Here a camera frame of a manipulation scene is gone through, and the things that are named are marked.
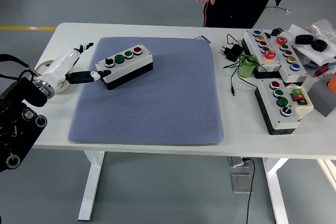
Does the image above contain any grey block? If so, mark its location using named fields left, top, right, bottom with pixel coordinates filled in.
left=306, top=73, right=336, bottom=118

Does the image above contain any red knob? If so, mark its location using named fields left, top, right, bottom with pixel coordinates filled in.
left=314, top=66, right=330, bottom=77

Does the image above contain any silver floor socket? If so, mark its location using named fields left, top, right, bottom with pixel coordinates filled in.
left=228, top=156, right=249, bottom=168

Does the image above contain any clear bubble wrap bag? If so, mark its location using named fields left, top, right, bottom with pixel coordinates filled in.
left=306, top=18, right=336, bottom=45

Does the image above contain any green tape roll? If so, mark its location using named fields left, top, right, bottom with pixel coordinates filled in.
left=237, top=54, right=259, bottom=79

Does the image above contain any black power adapter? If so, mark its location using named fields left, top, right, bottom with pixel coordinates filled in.
left=219, top=44, right=244, bottom=62

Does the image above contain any white table leg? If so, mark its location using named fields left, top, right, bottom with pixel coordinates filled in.
left=262, top=157, right=336, bottom=224
left=78, top=150, right=106, bottom=221

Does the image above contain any beige red-green switch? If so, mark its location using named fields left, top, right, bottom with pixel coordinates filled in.
left=285, top=83, right=314, bottom=116

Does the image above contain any black adapter cord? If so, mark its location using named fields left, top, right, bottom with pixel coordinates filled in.
left=223, top=34, right=266, bottom=97

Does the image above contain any four-button box with selector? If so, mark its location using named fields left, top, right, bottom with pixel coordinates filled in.
left=254, top=78, right=302, bottom=136

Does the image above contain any orange cylinder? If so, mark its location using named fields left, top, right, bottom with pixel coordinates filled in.
left=326, top=73, right=336, bottom=92

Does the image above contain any grey-blue textured mat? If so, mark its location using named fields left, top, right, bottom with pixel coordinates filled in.
left=68, top=37, right=225, bottom=146

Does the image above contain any black foam ring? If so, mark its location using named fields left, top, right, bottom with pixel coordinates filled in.
left=295, top=34, right=314, bottom=45
left=311, top=39, right=328, bottom=52

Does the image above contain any grey floor outlet cover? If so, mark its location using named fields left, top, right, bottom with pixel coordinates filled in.
left=230, top=173, right=255, bottom=195

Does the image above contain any white paper sheet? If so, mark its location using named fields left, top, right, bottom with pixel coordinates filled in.
left=287, top=24, right=336, bottom=67

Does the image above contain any five-button box with cord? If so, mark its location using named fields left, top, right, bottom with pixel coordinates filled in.
left=240, top=29, right=282, bottom=80

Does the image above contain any four-button control box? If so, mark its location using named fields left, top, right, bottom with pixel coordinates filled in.
left=94, top=44, right=154, bottom=91

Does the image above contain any black floor power cable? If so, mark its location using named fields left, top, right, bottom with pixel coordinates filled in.
left=243, top=157, right=256, bottom=224

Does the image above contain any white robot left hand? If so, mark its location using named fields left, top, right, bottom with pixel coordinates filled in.
left=36, top=41, right=111, bottom=90

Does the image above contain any five-button control box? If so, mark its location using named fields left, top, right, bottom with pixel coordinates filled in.
left=267, top=33, right=308, bottom=84

